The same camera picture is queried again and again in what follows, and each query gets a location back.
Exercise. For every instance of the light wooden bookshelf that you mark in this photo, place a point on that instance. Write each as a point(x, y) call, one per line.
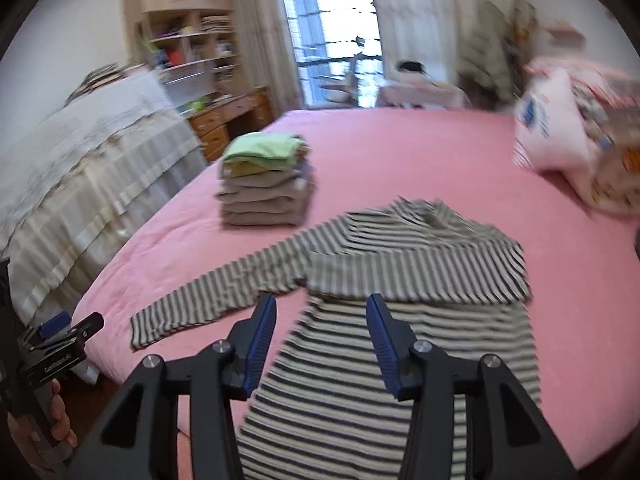
point(185, 20)

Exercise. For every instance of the pink wall shelf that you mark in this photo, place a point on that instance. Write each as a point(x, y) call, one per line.
point(565, 32)

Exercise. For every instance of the grey striped shirt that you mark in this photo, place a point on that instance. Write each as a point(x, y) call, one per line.
point(325, 410)

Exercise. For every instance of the small black object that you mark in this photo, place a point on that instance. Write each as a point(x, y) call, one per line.
point(411, 66)

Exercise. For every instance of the pink bed sheet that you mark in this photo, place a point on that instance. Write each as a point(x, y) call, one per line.
point(400, 160)

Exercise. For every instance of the brown wooden desk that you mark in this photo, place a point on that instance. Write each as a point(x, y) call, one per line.
point(225, 115)

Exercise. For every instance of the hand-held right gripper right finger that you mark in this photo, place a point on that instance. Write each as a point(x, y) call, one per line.
point(382, 345)

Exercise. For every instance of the pink printed pillow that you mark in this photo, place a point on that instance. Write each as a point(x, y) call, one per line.
point(547, 120)

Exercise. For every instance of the olive puffer jacket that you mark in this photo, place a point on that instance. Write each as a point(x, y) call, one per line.
point(487, 55)

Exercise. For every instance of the small cloth-covered table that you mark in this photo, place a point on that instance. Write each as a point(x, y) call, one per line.
point(425, 96)

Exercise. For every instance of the stack of folded clothes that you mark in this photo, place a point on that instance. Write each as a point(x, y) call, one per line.
point(267, 185)

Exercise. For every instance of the barred window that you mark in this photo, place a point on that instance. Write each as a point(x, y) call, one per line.
point(335, 20)

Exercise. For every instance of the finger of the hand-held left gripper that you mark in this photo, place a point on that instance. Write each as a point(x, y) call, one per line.
point(55, 323)
point(86, 325)

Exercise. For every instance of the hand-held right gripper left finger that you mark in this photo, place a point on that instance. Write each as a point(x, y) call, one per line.
point(260, 342)

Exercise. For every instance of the person's left hand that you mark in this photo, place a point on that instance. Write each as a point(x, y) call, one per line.
point(61, 422)

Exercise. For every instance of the pale floral curtain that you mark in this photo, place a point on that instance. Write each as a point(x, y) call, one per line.
point(260, 35)
point(430, 15)

